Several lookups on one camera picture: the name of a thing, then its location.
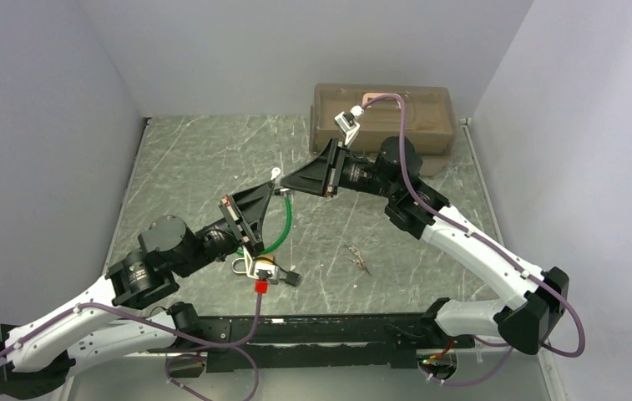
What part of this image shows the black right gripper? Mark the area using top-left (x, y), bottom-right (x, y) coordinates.
top-left (281, 137), bottom-right (398, 199)

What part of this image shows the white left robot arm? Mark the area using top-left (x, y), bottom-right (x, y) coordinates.
top-left (0, 181), bottom-right (276, 400)

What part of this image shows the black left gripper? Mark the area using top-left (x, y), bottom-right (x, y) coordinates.
top-left (175, 180), bottom-right (276, 277)

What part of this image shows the black cable padlock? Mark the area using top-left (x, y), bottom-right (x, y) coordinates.
top-left (278, 268), bottom-right (301, 287)

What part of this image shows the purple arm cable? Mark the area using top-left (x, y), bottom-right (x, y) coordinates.
top-left (0, 292), bottom-right (264, 401)
top-left (361, 94), bottom-right (587, 388)

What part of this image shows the silver key bunch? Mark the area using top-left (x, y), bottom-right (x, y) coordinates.
top-left (347, 246), bottom-right (372, 276)

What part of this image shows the brown plastic toolbox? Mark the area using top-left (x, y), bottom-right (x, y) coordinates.
top-left (309, 84), bottom-right (457, 176)

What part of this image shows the green cable lock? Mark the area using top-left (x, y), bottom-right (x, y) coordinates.
top-left (261, 195), bottom-right (293, 255)

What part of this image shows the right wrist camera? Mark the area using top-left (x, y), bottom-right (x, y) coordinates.
top-left (334, 105), bottom-right (364, 149)

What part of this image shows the brass padlock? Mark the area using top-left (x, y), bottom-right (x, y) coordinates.
top-left (230, 257), bottom-right (276, 278)

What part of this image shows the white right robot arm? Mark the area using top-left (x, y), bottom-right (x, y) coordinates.
top-left (281, 136), bottom-right (569, 355)

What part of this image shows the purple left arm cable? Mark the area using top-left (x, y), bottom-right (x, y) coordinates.
top-left (0, 292), bottom-right (264, 401)

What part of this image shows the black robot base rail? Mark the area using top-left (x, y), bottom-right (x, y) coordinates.
top-left (169, 311), bottom-right (474, 373)

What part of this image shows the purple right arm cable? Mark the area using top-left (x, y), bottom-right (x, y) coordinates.
top-left (361, 94), bottom-right (587, 388)

